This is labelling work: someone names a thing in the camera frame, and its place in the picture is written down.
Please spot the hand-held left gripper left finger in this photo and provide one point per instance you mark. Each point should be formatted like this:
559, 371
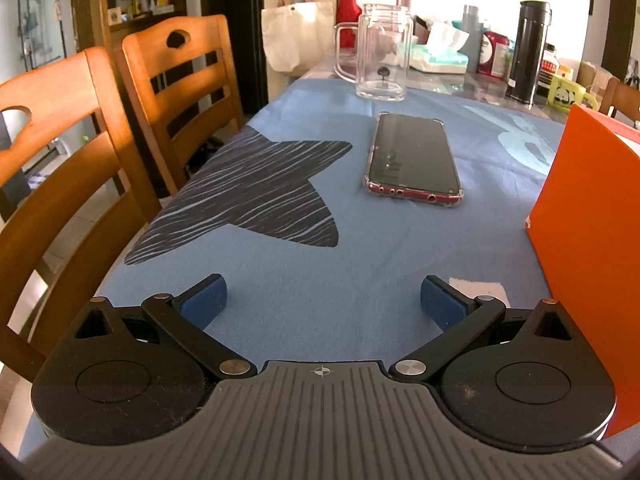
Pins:
205, 300

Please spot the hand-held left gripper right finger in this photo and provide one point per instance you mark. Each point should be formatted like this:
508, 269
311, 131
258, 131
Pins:
442, 300

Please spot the orange cardboard box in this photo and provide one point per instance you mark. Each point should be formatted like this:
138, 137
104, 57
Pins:
590, 260

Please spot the blue printed tablecloth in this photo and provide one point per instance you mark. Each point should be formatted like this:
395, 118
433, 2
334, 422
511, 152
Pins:
310, 260

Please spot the smartphone in clear case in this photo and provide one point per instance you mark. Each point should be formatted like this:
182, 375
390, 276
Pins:
415, 160

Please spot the wooden dining chair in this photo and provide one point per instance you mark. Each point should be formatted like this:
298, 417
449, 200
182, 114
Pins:
620, 100
170, 85
50, 185

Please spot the green panda mug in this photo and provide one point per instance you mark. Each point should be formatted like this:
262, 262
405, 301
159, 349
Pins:
567, 92

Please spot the soft tissue pack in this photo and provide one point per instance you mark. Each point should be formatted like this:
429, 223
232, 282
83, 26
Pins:
440, 55

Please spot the clear glass mug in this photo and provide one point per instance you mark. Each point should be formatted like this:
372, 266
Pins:
382, 55

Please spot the red and white container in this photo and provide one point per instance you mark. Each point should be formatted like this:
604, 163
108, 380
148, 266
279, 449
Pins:
494, 52

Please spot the small labelled medicine bottle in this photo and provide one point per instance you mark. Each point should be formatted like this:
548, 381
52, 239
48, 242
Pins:
550, 60

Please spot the black thermos flask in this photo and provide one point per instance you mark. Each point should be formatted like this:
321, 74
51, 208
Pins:
527, 50

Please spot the grey bottle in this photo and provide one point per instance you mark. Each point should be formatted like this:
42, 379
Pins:
471, 35

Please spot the beige tote bag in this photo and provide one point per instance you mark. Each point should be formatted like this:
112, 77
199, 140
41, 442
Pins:
295, 35

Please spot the dark wooden cabinet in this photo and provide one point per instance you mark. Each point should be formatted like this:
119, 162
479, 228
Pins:
95, 10

